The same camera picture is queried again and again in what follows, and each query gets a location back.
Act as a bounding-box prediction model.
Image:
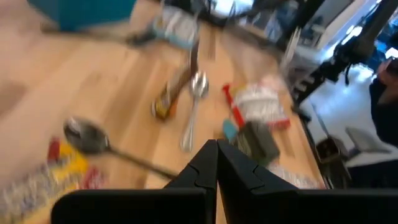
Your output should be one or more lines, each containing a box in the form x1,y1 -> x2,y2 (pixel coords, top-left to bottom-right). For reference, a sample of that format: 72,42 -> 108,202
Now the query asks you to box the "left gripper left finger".
50,139 -> 218,224

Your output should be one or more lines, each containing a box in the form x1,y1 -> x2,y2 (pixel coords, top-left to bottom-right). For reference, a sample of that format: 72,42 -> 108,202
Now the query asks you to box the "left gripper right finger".
216,139 -> 398,224

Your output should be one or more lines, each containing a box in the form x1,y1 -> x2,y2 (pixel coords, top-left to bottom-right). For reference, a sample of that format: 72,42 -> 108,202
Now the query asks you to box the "dark green pepper tin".
231,120 -> 281,168

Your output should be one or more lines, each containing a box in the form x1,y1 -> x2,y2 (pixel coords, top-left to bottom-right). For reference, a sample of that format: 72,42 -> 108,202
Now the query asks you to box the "taco seasoning mix packet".
151,40 -> 200,121

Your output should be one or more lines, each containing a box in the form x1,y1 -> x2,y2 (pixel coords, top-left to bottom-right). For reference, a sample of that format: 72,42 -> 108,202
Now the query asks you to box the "red beef ramen pack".
221,81 -> 292,131

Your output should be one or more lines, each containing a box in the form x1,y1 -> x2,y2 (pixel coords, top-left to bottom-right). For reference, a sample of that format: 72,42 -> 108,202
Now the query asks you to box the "red and yellow ramen pack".
0,136 -> 108,224

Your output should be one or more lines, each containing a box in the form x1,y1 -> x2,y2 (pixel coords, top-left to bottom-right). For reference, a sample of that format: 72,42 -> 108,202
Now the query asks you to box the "blue round bowl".
27,0 -> 138,32

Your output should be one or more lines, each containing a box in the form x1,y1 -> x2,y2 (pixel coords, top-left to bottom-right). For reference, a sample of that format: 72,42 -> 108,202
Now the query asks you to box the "silver metal spoon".
179,70 -> 210,153
63,116 -> 178,182

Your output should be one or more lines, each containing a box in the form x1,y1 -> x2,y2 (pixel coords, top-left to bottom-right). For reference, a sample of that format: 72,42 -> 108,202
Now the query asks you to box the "person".
369,57 -> 398,149

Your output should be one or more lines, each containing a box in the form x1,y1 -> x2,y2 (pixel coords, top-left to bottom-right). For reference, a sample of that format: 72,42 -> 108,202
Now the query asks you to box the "light blue ramen pack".
151,5 -> 200,50

